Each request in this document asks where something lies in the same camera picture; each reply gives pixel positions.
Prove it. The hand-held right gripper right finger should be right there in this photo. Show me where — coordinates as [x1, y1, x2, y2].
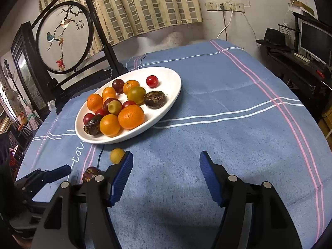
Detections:
[199, 150, 303, 249]

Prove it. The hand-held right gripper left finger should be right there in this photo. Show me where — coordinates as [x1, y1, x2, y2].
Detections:
[31, 150, 134, 249]

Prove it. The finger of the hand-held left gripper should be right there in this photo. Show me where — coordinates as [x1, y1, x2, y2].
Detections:
[15, 164, 72, 197]

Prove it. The dark brown water chestnut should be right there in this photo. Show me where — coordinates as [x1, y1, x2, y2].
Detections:
[82, 166, 103, 183]
[83, 115, 103, 136]
[144, 91, 167, 109]

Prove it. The dark red tomato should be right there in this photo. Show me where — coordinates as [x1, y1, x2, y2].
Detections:
[103, 98, 122, 112]

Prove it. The yellow orange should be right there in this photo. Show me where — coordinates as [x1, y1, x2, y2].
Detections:
[127, 86, 147, 105]

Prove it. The small orange mandarin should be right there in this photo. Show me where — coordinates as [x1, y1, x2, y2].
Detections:
[102, 87, 117, 100]

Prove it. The dark purple tomato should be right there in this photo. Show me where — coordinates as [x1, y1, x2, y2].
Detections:
[112, 79, 125, 94]

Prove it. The white oval plate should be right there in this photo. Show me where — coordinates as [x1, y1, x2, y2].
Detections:
[75, 67, 182, 145]

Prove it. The blue striped blanket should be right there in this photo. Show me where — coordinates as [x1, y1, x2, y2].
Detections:
[16, 39, 330, 249]

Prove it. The dark wooden framed panel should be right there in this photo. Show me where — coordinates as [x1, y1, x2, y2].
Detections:
[10, 22, 52, 121]

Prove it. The black round embroidered screen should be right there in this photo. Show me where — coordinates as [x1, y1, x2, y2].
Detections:
[19, 0, 129, 104]

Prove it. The black desk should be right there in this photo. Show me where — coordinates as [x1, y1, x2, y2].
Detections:
[267, 49, 332, 125]

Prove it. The white power strip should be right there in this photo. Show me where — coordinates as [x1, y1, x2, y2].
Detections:
[294, 52, 311, 63]

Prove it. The black hat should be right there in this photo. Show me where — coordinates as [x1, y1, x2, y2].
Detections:
[255, 28, 292, 51]

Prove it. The computer monitor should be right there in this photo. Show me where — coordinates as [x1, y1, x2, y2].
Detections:
[298, 21, 332, 66]

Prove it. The checked beige curtain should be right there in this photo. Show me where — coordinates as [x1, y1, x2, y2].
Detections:
[38, 0, 203, 57]

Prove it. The white cable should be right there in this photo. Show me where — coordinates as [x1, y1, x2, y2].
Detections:
[216, 10, 234, 41]

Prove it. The white wall socket strip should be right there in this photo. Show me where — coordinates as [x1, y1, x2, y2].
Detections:
[220, 2, 245, 13]

